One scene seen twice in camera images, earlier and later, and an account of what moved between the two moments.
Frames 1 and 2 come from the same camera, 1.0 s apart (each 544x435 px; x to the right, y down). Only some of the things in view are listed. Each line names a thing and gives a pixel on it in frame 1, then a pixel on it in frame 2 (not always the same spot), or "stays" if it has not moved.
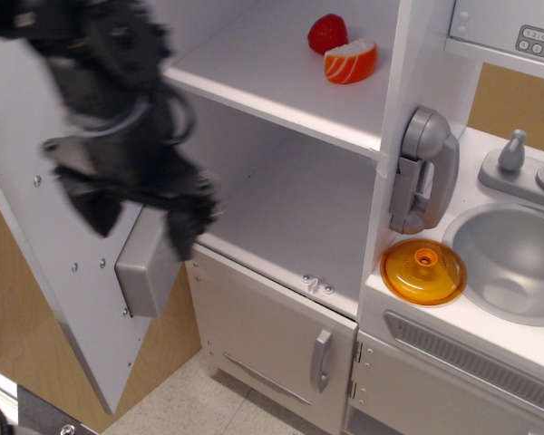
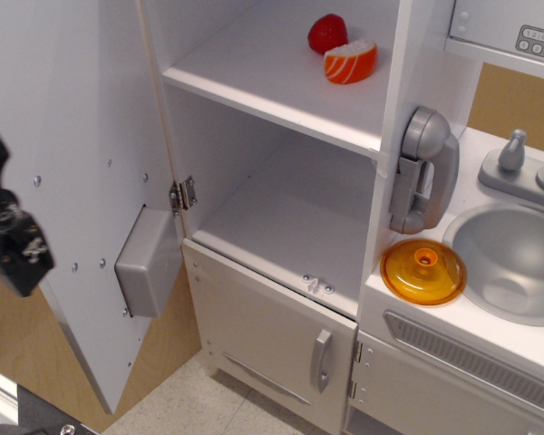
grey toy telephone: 424,192 stays
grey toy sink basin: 512,255 stays
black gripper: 127,144 → 13,243
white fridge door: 74,263 stays
